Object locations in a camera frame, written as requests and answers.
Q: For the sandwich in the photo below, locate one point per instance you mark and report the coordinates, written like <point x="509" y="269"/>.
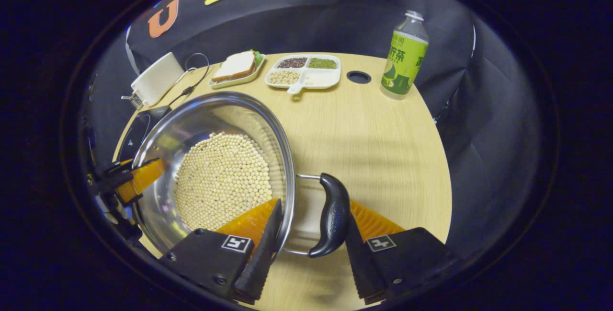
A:
<point x="234" y="66"/>

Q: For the pile of soybeans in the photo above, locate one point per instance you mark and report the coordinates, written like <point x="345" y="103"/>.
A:
<point x="220" y="177"/>

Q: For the white sandwich plate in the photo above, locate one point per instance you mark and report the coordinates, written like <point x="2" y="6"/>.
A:
<point x="234" y="83"/>

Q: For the black table grommet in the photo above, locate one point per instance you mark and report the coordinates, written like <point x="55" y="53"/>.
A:
<point x="358" y="77"/>

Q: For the green tea bottle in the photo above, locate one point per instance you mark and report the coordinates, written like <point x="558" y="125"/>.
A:
<point x="404" y="62"/>

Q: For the stainless steel pot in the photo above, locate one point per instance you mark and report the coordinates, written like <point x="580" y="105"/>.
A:
<point x="215" y="114"/>

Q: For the white divided dish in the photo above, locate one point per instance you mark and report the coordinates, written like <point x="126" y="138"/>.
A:
<point x="318" y="78"/>

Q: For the white toaster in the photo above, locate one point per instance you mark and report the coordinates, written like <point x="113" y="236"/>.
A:
<point x="158" y="78"/>

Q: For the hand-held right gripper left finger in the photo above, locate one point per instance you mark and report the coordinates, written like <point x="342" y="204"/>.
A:
<point x="263" y="253"/>

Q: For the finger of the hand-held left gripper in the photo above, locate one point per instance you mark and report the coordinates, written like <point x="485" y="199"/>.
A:
<point x="141" y="179"/>

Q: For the black induction cooktop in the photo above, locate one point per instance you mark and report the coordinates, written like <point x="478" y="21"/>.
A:
<point x="136" y="131"/>

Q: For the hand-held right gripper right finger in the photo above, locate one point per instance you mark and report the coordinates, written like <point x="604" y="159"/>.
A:
<point x="357" y="263"/>

